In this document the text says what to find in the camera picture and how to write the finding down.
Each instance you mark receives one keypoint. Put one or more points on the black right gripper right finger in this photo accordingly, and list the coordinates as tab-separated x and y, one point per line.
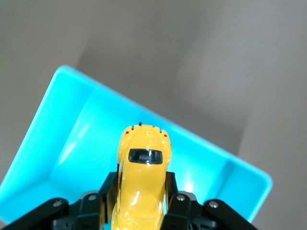
180	213

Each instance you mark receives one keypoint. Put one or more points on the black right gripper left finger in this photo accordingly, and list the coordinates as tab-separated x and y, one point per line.
91	210

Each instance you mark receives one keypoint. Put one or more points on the yellow beetle toy car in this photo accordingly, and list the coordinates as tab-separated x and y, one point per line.
141	182

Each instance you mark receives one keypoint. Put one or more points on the turquoise plastic bin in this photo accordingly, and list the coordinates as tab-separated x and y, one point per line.
72	143

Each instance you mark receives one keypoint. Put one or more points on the brown table cover mat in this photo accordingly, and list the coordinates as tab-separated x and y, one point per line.
216	60

